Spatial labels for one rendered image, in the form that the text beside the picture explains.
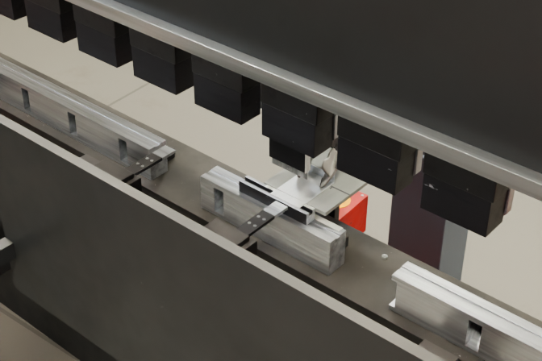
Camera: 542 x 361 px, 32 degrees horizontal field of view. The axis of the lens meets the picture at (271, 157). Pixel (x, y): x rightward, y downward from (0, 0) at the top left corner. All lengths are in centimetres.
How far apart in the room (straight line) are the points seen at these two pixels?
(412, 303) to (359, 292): 14
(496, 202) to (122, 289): 69
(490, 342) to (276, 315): 61
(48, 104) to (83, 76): 213
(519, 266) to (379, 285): 156
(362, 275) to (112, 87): 272
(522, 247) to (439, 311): 176
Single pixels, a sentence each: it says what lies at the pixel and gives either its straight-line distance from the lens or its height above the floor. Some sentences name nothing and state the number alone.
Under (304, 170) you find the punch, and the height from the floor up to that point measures 111.
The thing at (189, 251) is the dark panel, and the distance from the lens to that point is 153.
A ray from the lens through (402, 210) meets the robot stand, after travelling 285.
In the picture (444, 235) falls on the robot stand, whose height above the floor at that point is 54.
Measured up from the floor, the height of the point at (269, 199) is 99.
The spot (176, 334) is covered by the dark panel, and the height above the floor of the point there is 108.
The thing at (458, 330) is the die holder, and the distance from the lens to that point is 197.
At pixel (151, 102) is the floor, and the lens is 450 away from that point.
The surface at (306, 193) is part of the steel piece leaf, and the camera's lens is 215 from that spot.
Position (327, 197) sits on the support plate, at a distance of 214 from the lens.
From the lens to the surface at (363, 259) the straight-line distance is 217.
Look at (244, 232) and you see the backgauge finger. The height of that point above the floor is 100.
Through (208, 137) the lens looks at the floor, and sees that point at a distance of 421.
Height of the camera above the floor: 226
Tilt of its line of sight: 34 degrees down
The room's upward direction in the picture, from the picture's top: straight up
